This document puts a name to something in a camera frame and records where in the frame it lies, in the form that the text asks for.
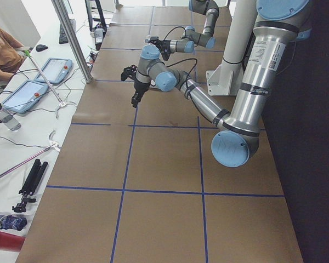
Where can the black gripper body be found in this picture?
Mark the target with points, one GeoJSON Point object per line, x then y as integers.
{"type": "Point", "coordinates": [164, 45]}
{"type": "Point", "coordinates": [139, 87]}

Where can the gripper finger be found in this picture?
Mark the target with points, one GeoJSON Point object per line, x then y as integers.
{"type": "Point", "coordinates": [133, 101]}
{"type": "Point", "coordinates": [165, 56]}
{"type": "Point", "coordinates": [138, 97]}

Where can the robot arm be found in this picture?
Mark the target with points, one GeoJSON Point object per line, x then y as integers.
{"type": "Point", "coordinates": [239, 87]}
{"type": "Point", "coordinates": [191, 37]}

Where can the far teach pendant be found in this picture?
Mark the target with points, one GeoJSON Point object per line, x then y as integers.
{"type": "Point", "coordinates": [56, 69]}

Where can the teach pendant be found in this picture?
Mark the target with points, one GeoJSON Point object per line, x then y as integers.
{"type": "Point", "coordinates": [56, 69]}
{"type": "Point", "coordinates": [22, 99]}

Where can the black keyboard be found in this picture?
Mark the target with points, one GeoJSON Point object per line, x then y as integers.
{"type": "Point", "coordinates": [63, 39]}

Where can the black computer mouse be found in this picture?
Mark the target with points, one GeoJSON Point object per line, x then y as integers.
{"type": "Point", "coordinates": [41, 47]}

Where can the near teach pendant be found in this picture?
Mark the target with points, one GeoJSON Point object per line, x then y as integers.
{"type": "Point", "coordinates": [22, 99]}

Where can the black folded tripod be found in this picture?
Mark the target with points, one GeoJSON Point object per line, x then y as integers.
{"type": "Point", "coordinates": [30, 185]}

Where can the thin metal rod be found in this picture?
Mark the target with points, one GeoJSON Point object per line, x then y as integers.
{"type": "Point", "coordinates": [61, 102]}

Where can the person in orange shirt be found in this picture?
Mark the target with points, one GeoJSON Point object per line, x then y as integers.
{"type": "Point", "coordinates": [10, 59]}

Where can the clear water bottle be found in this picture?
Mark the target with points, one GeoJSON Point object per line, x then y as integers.
{"type": "Point", "coordinates": [8, 120]}

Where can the blue folded umbrella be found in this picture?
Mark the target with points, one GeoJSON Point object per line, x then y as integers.
{"type": "Point", "coordinates": [12, 222]}

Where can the red cylinder bottle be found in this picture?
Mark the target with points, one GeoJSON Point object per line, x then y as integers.
{"type": "Point", "coordinates": [10, 242]}

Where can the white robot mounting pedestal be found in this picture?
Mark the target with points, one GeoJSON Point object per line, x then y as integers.
{"type": "Point", "coordinates": [227, 77]}

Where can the aluminium frame post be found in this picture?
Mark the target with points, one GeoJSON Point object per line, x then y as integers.
{"type": "Point", "coordinates": [62, 14]}

